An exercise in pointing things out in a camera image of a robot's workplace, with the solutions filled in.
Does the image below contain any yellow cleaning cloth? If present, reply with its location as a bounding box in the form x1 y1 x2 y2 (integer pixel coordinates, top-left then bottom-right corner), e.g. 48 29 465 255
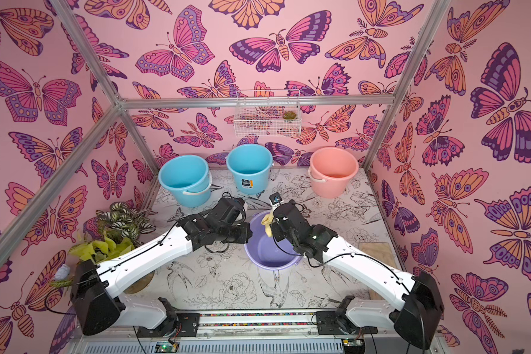
261 212 274 237

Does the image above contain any purple plastic bucket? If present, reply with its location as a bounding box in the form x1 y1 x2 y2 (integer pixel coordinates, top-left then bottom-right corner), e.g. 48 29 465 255
245 212 302 271

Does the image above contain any light blue bucket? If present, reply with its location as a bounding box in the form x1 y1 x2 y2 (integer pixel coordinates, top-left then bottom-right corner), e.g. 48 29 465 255
158 155 212 208
227 144 274 195

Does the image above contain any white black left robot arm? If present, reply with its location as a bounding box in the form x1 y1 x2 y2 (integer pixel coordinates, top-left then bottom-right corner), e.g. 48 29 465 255
70 196 252 338

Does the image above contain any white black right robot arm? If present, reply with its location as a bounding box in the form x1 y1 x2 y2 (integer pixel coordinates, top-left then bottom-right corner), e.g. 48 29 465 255
269 193 445 351

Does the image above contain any pink plastic bucket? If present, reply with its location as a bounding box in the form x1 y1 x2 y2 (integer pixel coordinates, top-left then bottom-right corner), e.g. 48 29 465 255
308 147 359 199

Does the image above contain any potted green leafy plant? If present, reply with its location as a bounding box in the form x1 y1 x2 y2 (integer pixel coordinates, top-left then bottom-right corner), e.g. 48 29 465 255
50 201 156 295

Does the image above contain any small green succulent plant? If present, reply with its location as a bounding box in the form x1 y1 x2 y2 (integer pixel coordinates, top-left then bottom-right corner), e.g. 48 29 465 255
283 111 298 120

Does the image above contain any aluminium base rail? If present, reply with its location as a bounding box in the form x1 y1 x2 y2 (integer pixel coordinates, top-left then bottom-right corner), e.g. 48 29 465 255
66 310 421 353

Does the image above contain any white wire wall basket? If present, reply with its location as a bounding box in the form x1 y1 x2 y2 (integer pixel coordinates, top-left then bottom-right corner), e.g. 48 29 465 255
232 89 302 139

